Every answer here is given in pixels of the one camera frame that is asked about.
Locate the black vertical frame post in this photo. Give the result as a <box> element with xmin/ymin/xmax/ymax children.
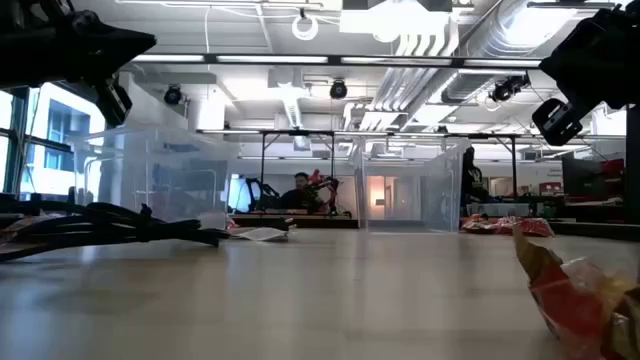
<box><xmin>624</xmin><ymin>104</ymin><xmax>640</xmax><ymax>224</ymax></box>

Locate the red background machine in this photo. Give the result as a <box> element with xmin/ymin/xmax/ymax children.
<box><xmin>305</xmin><ymin>168</ymin><xmax>342</xmax><ymax>216</ymax></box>

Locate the overhead LED light bar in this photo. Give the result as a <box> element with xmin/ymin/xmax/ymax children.
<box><xmin>127</xmin><ymin>52</ymin><xmax>546</xmax><ymax>70</ymax></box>

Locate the silver ventilation duct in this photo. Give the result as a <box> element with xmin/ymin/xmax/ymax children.
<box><xmin>439</xmin><ymin>0</ymin><xmax>581</xmax><ymax>104</ymax></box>

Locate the red candy bag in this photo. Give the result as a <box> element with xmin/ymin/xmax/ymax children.
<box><xmin>528</xmin><ymin>272</ymin><xmax>609</xmax><ymax>360</ymax></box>
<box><xmin>499</xmin><ymin>217</ymin><xmax>554</xmax><ymax>238</ymax></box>
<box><xmin>459</xmin><ymin>214</ymin><xmax>506</xmax><ymax>235</ymax></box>

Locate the person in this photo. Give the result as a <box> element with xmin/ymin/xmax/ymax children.
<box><xmin>279</xmin><ymin>172</ymin><xmax>321</xmax><ymax>211</ymax></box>

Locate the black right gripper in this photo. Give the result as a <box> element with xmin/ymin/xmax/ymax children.
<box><xmin>532</xmin><ymin>7</ymin><xmax>626</xmax><ymax>146</ymax></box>

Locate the black background rig frame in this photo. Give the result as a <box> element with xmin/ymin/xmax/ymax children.
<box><xmin>197</xmin><ymin>128</ymin><xmax>601</xmax><ymax>199</ymax></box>

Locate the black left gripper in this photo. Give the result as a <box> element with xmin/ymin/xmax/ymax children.
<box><xmin>47</xmin><ymin>0</ymin><xmax>157</xmax><ymax>129</ymax></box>

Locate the clear plastic bin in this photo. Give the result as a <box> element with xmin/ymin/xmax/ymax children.
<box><xmin>352</xmin><ymin>135</ymin><xmax>469</xmax><ymax>235</ymax></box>
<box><xmin>73</xmin><ymin>123</ymin><xmax>229</xmax><ymax>224</ymax></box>

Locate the orange candy pack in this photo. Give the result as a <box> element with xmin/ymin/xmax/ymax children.
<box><xmin>559</xmin><ymin>255</ymin><xmax>640</xmax><ymax>360</ymax></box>

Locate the black lamp power cable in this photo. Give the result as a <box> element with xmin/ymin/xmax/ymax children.
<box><xmin>0</xmin><ymin>199</ymin><xmax>297</xmax><ymax>264</ymax></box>

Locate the white ceiling conduit bundle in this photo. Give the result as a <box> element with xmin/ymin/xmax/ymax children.
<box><xmin>344</xmin><ymin>19</ymin><xmax>461</xmax><ymax>132</ymax></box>

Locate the computer monitor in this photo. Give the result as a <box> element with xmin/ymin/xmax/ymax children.
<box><xmin>227</xmin><ymin>174</ymin><xmax>251</xmax><ymax>212</ymax></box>

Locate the red storage cabinet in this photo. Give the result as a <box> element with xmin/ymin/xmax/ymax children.
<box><xmin>594</xmin><ymin>158</ymin><xmax>626</xmax><ymax>204</ymax></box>

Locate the gold brown candy wrapper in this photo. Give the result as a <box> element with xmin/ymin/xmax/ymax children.
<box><xmin>513</xmin><ymin>227</ymin><xmax>569</xmax><ymax>296</ymax></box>

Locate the large window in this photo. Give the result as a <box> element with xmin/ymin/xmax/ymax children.
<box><xmin>0</xmin><ymin>82</ymin><xmax>109</xmax><ymax>199</ymax></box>

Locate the black ceiling spotlight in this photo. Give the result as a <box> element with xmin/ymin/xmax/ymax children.
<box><xmin>328</xmin><ymin>78</ymin><xmax>349</xmax><ymax>100</ymax></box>
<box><xmin>488</xmin><ymin>73</ymin><xmax>531</xmax><ymax>104</ymax></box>
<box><xmin>163</xmin><ymin>84</ymin><xmax>184</xmax><ymax>106</ymax></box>

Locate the white cable tag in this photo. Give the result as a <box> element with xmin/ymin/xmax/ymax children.
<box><xmin>233</xmin><ymin>226</ymin><xmax>291</xmax><ymax>243</ymax></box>

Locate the white coiled cable ring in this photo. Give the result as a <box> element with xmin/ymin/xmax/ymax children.
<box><xmin>291</xmin><ymin>12</ymin><xmax>320</xmax><ymax>42</ymax></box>

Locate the purple white candy pack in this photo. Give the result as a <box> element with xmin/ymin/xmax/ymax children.
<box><xmin>0</xmin><ymin>212</ymin><xmax>57</xmax><ymax>246</ymax></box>

